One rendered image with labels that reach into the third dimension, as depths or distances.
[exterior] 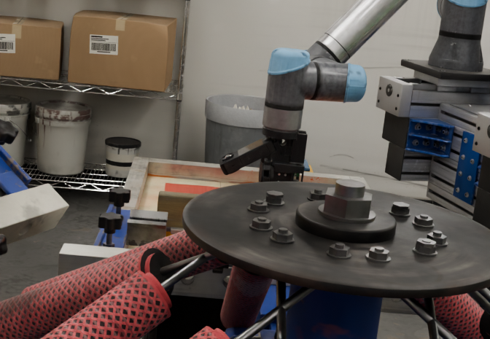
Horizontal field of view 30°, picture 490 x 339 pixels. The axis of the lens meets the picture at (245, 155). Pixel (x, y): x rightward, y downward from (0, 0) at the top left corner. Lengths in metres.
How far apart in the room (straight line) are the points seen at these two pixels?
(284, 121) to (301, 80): 0.08
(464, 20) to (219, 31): 2.93
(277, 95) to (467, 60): 0.95
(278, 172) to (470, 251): 0.97
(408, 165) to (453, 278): 1.81
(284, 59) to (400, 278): 1.02
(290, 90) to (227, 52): 3.65
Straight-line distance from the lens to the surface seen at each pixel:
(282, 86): 1.72
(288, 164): 1.76
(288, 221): 0.84
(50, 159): 5.15
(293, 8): 5.35
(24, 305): 0.97
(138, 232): 1.71
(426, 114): 2.54
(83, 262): 1.48
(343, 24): 1.90
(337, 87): 1.76
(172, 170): 2.28
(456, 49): 2.57
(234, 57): 5.36
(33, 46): 5.00
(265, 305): 1.34
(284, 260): 0.74
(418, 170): 2.58
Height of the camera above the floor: 1.56
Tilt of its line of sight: 13 degrees down
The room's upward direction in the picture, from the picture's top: 6 degrees clockwise
